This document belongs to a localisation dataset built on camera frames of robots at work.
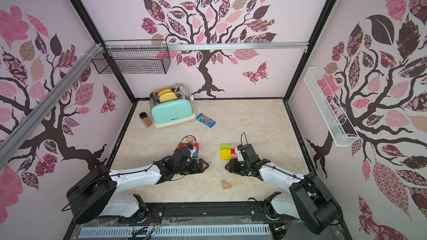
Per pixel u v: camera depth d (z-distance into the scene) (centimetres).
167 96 95
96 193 42
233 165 76
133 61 122
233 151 92
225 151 92
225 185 81
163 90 98
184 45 93
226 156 91
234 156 90
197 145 95
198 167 75
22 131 52
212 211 76
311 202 42
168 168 65
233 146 95
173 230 70
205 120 107
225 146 96
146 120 101
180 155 66
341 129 65
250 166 67
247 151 70
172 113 95
